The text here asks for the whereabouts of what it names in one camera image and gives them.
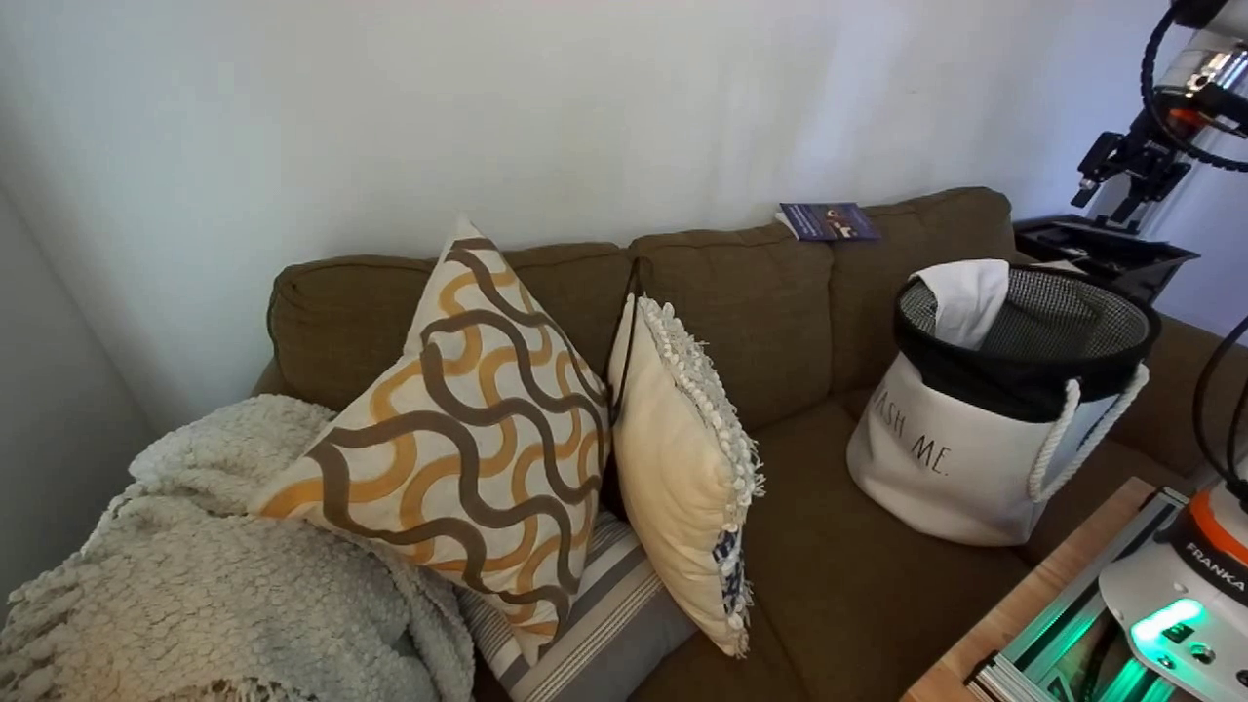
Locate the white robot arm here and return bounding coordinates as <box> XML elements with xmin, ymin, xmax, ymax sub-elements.
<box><xmin>1072</xmin><ymin>0</ymin><xmax>1248</xmax><ymax>235</ymax></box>

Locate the grey striped pillow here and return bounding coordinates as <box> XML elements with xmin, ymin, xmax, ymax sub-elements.
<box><xmin>461</xmin><ymin>509</ymin><xmax>692</xmax><ymax>702</ymax></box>

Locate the brown fabric couch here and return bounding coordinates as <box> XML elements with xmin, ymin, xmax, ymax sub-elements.
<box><xmin>254</xmin><ymin>183</ymin><xmax>1248</xmax><ymax>702</ymax></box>

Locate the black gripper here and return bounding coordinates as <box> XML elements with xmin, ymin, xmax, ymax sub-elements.
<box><xmin>1072</xmin><ymin>114</ymin><xmax>1188</xmax><ymax>235</ymax></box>

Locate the white cloth in bag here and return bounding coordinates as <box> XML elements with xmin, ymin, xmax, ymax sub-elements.
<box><xmin>916</xmin><ymin>257</ymin><xmax>1008</xmax><ymax>349</ymax></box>

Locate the cream tufted fringe pillow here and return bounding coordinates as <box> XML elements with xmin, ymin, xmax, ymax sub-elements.
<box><xmin>607</xmin><ymin>293</ymin><xmax>763</xmax><ymax>660</ymax></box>

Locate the dark blue book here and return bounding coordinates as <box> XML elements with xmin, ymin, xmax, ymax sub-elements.
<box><xmin>776</xmin><ymin>204</ymin><xmax>872</xmax><ymax>246</ymax></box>

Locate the white robot base green light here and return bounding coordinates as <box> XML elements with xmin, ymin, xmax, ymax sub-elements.
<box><xmin>1101</xmin><ymin>482</ymin><xmax>1248</xmax><ymax>702</ymax></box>

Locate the orange brown wave-pattern pillow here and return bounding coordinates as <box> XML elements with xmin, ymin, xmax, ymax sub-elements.
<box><xmin>254</xmin><ymin>222</ymin><xmax>607</xmax><ymax>660</ymax></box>

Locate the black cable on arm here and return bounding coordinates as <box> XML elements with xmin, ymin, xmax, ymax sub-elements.
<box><xmin>1134</xmin><ymin>0</ymin><xmax>1248</xmax><ymax>172</ymax></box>

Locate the white laundry bag black lining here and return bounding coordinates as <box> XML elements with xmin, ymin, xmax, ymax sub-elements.
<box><xmin>844</xmin><ymin>265</ymin><xmax>1159</xmax><ymax>544</ymax></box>

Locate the dark side table clutter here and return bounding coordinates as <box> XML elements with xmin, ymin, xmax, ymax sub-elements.
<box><xmin>1012</xmin><ymin>215</ymin><xmax>1192</xmax><ymax>302</ymax></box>

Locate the wooden table with metal rail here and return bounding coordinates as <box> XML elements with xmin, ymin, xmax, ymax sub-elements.
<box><xmin>902</xmin><ymin>479</ymin><xmax>1192</xmax><ymax>702</ymax></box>

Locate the grey knitted throw blanket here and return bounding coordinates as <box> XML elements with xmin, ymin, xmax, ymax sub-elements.
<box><xmin>0</xmin><ymin>395</ymin><xmax>474</xmax><ymax>702</ymax></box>

